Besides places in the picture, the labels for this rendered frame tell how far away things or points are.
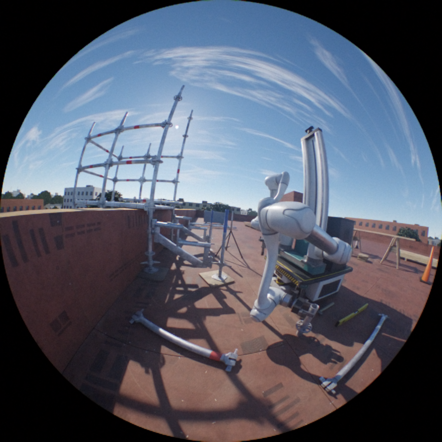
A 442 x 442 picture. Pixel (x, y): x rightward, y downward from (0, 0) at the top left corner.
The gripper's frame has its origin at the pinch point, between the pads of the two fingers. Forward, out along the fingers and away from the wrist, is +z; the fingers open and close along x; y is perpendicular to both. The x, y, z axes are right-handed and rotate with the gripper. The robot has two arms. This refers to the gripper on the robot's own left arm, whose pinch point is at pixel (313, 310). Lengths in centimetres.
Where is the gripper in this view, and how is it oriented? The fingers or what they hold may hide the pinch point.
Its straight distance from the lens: 93.7
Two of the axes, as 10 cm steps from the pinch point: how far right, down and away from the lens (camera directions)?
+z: 6.5, 1.2, -7.5
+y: -1.0, 9.9, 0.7
